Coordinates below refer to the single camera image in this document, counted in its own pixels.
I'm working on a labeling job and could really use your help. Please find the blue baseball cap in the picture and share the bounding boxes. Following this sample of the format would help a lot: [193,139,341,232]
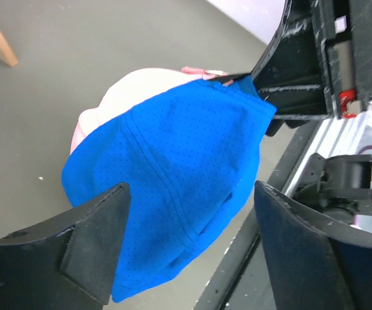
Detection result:
[62,79,276,302]

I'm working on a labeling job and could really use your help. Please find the pink baseball cap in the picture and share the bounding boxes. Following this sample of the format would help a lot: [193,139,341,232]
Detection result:
[70,67,227,151]

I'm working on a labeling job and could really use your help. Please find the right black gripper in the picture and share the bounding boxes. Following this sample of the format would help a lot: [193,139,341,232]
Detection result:
[207,0,372,138]

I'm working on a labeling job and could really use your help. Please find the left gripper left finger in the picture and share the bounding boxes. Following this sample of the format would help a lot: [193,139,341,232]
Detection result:
[0,183,131,309]

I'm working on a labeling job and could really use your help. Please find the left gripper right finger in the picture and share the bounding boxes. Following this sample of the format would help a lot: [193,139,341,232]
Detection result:
[254,181,372,309]

